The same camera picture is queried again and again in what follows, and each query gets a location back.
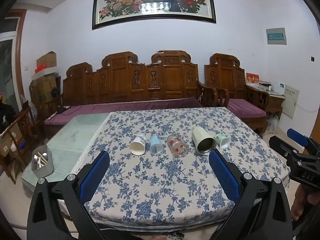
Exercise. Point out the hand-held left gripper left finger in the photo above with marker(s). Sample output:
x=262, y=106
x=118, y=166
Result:
x=96, y=175

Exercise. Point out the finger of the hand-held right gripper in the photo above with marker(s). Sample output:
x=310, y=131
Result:
x=297, y=136
x=282, y=145

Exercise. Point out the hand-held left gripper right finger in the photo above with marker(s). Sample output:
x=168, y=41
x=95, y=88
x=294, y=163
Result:
x=222, y=175

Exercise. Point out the green plastic cup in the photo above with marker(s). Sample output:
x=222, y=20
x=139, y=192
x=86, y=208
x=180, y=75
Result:
x=223, y=140

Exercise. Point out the cream steel-lined cup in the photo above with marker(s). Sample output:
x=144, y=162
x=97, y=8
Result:
x=203, y=142

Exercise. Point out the white paper cup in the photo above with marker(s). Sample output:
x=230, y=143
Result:
x=138, y=147

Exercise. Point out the red-printed glass cup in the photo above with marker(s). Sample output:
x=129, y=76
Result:
x=177, y=147

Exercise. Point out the blue plastic cup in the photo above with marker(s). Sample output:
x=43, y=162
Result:
x=156, y=146

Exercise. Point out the person's right hand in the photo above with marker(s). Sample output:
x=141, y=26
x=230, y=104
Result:
x=298, y=203

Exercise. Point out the clear plastic bag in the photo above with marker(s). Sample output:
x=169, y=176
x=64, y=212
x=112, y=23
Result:
x=273, y=123

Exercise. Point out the wooden side table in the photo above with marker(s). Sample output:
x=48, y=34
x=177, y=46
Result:
x=275, y=103

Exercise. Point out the white electronic device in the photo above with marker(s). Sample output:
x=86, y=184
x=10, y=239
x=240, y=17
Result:
x=278, y=88

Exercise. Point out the square purple seat cushion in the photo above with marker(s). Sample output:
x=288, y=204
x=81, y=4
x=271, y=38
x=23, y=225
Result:
x=246, y=107

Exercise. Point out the grey plastic container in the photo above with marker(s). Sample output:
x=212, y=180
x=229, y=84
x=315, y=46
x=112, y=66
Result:
x=42, y=168

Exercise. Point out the wooden chopsticks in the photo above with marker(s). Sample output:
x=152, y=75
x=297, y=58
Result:
x=43, y=158

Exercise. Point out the blue floral tablecloth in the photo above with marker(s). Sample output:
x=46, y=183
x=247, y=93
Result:
x=155, y=185

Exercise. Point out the red desk calendar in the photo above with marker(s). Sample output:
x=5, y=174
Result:
x=253, y=80

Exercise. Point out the long purple sofa cushion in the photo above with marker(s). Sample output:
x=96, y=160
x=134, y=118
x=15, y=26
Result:
x=125, y=107

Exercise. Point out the wooden chair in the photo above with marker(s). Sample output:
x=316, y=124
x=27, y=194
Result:
x=20, y=140

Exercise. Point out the carved wooden armchair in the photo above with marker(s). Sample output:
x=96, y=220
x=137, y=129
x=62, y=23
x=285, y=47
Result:
x=225, y=80

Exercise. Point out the large cardboard box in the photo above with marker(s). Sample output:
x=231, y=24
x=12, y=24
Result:
x=45, y=87

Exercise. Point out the carved wooden sofa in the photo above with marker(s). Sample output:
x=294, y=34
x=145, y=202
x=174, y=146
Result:
x=140, y=80

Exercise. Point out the red plastic item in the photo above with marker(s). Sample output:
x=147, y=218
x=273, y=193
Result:
x=40, y=68

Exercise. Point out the small cardboard box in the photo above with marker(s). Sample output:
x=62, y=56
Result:
x=47, y=59

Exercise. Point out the framed peacock flower painting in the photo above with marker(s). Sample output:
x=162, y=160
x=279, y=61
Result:
x=153, y=3

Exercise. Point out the grey wall cabinet door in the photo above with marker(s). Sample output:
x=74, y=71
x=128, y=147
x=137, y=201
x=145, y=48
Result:
x=290, y=102

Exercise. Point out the wall electrical panel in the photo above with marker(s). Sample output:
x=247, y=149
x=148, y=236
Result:
x=276, y=36

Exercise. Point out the wooden door frame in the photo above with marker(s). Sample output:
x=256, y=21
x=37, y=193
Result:
x=20, y=55

